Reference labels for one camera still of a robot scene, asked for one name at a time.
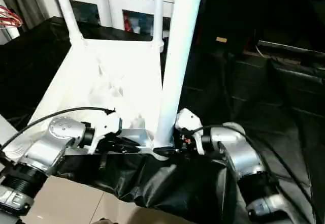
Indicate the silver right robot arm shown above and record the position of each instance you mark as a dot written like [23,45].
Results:
[241,155]

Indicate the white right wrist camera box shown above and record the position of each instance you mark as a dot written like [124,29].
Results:
[188,118]

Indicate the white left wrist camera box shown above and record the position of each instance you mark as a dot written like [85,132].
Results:
[106,127]

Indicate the red bottle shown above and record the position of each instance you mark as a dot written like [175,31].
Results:
[127,24]

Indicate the white plastic bin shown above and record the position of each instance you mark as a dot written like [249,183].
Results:
[10,34]

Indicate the small white cup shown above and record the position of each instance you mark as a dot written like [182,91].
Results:
[137,29]

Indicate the black work mat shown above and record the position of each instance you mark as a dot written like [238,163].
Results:
[254,107]

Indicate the small gold label plate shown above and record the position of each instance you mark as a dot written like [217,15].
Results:
[221,39]

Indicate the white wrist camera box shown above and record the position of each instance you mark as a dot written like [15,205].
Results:
[188,118]
[106,127]

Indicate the white plastic table top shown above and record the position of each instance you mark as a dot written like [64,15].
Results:
[101,81]

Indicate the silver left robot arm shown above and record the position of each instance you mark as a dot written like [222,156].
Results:
[50,145]

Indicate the white sideboard cabinet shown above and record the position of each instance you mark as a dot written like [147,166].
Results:
[114,0]

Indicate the grey curtain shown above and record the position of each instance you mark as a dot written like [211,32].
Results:
[23,3]

